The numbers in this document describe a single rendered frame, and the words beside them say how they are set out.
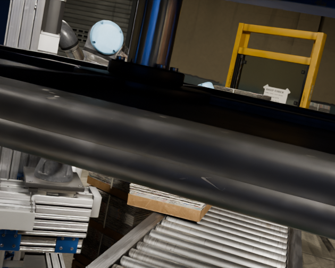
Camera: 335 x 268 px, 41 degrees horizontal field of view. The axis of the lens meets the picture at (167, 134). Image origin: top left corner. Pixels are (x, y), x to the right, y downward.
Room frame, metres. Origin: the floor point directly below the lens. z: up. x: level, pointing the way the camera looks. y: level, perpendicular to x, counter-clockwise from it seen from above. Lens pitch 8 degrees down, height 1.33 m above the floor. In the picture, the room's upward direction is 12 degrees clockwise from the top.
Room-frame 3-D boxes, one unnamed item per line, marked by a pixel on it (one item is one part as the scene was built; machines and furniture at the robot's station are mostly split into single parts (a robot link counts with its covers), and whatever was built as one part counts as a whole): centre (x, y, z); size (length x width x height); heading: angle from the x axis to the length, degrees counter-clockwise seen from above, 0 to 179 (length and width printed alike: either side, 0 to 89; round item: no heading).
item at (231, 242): (1.51, -0.26, 0.77); 0.47 x 0.05 x 0.05; 75
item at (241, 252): (1.44, -0.25, 0.77); 0.47 x 0.05 x 0.05; 75
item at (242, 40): (4.00, -0.47, 0.97); 0.09 x 0.09 x 1.75; 56
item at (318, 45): (3.63, -1.01, 0.97); 0.09 x 0.09 x 1.75; 56
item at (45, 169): (1.75, 0.41, 0.87); 0.15 x 0.15 x 0.10
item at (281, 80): (3.83, -0.75, 1.28); 0.57 x 0.01 x 0.65; 56
